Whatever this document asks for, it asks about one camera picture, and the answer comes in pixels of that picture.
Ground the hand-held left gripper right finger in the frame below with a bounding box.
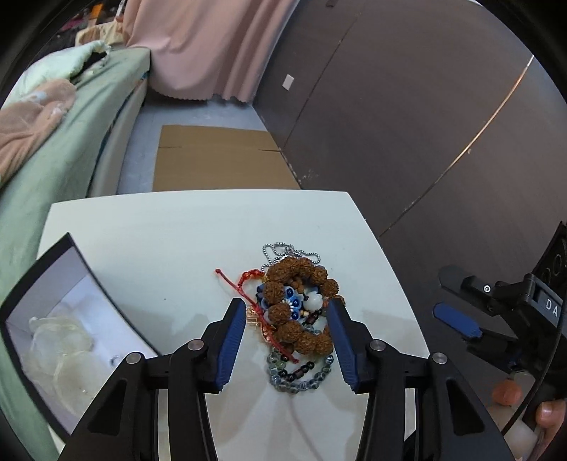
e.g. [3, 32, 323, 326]
[325, 297, 517, 461]

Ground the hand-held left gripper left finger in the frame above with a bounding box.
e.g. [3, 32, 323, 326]
[57, 298, 247, 461]

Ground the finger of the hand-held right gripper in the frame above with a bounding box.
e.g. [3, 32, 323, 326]
[434, 302, 521, 373]
[438, 265, 537, 320]

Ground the thin gold chain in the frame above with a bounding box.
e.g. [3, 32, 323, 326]
[247, 310, 276, 343]

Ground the black bead bracelet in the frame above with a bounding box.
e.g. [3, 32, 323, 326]
[279, 361, 316, 383]

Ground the red string bracelet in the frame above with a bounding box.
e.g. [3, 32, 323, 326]
[215, 267, 302, 364]

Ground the blue flower bead bracelet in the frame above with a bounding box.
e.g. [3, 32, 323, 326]
[256, 284, 311, 322]

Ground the grey glass bead bracelet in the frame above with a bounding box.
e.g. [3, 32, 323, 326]
[266, 328, 337, 393]

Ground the silver ball chain necklace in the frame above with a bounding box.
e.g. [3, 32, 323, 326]
[261, 242, 322, 272]

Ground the black box with white inside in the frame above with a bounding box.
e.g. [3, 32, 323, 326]
[0, 233, 160, 437]

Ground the person's right hand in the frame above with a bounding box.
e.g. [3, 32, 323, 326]
[493, 380, 567, 430]

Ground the clear plastic bag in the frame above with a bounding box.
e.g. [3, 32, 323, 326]
[27, 314, 109, 402]

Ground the flat brown cardboard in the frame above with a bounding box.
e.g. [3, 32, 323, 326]
[152, 125, 302, 192]

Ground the bed with green sheet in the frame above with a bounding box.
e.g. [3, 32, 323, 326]
[0, 46, 151, 461]

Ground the peach printed blanket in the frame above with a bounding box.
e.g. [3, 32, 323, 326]
[0, 79, 77, 187]

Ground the pink curtain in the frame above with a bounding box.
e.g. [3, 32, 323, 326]
[122, 0, 302, 104]

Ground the pale green pillow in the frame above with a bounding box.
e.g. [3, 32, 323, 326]
[4, 41, 111, 107]

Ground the beige printed cushion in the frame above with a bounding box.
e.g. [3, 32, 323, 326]
[75, 20, 125, 47]

